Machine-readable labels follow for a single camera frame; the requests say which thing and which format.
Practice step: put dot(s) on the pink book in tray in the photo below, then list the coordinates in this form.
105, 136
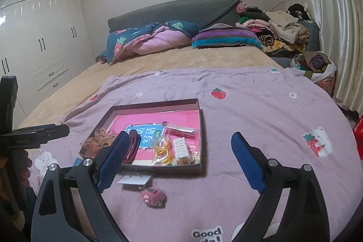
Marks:
149, 125

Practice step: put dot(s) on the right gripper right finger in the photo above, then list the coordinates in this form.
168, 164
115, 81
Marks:
290, 206

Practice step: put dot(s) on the cream curtain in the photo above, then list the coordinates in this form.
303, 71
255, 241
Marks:
340, 24

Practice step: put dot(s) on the shallow grey tray box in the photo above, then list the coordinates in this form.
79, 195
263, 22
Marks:
154, 107

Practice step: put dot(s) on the white card clear bag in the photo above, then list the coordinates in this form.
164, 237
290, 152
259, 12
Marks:
135, 179

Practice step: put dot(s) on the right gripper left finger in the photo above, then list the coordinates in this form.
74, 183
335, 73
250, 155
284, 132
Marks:
55, 217

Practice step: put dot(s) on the maroon snap hair clip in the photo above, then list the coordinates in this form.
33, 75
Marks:
134, 143

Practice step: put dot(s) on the white wardrobe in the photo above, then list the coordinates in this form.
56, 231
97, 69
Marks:
44, 43

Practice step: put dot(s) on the purple striped pillow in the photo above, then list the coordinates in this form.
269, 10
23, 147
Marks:
222, 35

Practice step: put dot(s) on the blue small packet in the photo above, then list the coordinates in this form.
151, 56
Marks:
77, 161

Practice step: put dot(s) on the beige bed sheet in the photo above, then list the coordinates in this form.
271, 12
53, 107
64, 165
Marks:
74, 92

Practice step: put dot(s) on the pile of clothes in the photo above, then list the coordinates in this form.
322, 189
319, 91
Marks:
281, 33

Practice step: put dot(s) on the bag of clothes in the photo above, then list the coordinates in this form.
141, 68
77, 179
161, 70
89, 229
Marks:
317, 67

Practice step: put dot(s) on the lilac strawberry blanket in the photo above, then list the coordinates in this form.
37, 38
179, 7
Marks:
282, 113

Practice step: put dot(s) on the yellow rings clear bag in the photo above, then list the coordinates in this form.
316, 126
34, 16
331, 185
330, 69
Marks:
162, 154

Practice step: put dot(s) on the pink fluffy hair clip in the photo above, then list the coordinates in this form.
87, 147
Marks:
153, 197

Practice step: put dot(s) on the dotted mesh hair bow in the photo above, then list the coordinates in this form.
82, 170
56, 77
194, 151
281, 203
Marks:
102, 138

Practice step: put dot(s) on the cream claw hair clip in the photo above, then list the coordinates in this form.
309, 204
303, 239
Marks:
181, 152

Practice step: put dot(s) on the blue pink strawberry quilt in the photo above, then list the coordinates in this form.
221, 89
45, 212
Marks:
150, 39

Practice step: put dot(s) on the grey headboard cushion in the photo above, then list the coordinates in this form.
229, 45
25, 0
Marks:
204, 13

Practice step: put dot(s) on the clear bag red earrings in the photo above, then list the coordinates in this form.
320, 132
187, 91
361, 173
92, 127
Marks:
178, 130

